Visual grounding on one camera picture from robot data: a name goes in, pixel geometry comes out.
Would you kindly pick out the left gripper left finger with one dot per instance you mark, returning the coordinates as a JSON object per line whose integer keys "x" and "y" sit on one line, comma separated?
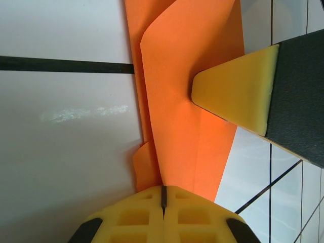
{"x": 131, "y": 222}

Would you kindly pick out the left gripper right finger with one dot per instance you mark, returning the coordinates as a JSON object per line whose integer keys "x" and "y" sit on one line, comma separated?
{"x": 197, "y": 222}

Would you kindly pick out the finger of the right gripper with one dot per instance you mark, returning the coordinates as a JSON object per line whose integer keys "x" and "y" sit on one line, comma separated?
{"x": 240, "y": 91}

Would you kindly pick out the orange paper sheet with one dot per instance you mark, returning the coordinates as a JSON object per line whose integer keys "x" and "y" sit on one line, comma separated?
{"x": 177, "y": 101}

